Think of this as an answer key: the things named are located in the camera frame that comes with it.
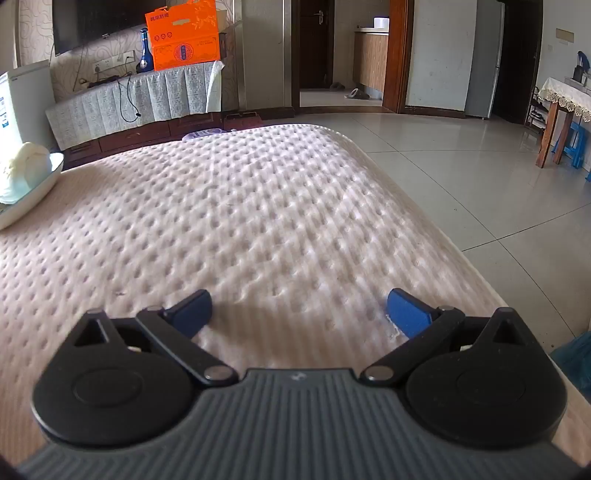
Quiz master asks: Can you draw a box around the wooden kitchen cabinet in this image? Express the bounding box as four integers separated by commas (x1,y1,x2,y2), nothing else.
353,31,389,97

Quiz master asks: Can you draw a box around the pink quilted table cover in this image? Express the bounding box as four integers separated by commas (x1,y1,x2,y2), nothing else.
0,123,591,467

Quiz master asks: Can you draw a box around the white oval plate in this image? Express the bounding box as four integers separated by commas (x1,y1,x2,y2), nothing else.
0,153,64,230

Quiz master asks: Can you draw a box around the napa cabbage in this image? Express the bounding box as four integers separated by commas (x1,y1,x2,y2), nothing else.
1,142,52,205

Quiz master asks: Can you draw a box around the cloth covered tv cabinet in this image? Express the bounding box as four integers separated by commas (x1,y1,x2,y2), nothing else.
44,60,226,151

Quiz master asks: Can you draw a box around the blue plastic stool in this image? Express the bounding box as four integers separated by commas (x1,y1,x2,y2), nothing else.
562,121,588,169

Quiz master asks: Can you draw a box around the blue glass bottle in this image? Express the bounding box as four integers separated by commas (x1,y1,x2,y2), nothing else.
136,27,154,73

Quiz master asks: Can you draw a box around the lace covered wooden table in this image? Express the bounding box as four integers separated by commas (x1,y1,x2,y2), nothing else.
536,77,590,168

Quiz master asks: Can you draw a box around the white chest freezer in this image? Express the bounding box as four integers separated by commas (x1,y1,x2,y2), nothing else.
0,60,57,153

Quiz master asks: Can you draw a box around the orange gift box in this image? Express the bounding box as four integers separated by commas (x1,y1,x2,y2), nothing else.
145,0,221,71

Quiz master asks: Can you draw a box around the grey refrigerator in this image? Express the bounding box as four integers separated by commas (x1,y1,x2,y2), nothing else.
465,0,505,119

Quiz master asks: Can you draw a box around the black power cable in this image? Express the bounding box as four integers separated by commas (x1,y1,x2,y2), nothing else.
115,75,143,124

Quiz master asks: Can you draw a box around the wall mounted black television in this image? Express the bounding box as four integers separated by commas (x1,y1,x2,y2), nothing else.
52,0,194,55

